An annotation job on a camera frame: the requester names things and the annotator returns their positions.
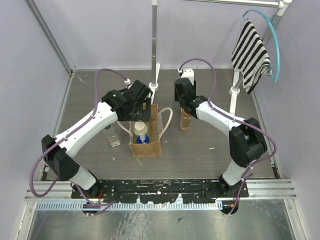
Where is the pink cap orange bottle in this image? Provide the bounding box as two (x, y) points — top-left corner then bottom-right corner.
(180, 108), (192, 131)

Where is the cream cap green bottle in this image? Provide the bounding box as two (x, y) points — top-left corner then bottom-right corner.
(133, 121), (148, 137)

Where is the blue spray bottle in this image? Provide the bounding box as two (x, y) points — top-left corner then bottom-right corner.
(137, 134), (150, 144)

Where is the clear bottle dark cap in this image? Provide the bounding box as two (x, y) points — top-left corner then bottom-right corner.
(103, 124), (121, 148)

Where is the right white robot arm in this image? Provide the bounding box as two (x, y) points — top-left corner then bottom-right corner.
(174, 78), (268, 197)

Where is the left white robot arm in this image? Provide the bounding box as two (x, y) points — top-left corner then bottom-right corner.
(41, 80), (153, 198)

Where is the brown canvas bag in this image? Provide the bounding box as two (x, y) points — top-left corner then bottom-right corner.
(117, 104), (173, 158)

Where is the striped black white cloth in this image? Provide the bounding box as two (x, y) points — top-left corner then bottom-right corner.
(231, 20), (272, 94)

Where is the blue hanger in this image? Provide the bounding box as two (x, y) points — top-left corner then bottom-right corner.
(242, 9), (281, 83)

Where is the metal clothes rack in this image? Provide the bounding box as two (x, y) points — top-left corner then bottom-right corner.
(149, 0), (292, 114)

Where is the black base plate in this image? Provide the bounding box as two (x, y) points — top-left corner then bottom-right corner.
(82, 179), (249, 204)

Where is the aluminium frame post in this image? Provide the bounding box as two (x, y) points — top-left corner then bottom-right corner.
(25, 0), (74, 75)

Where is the aluminium front rail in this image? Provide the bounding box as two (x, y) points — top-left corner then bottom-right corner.
(24, 179), (298, 201)

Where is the blue cable duct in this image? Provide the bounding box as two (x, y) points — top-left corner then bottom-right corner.
(35, 200), (223, 212)

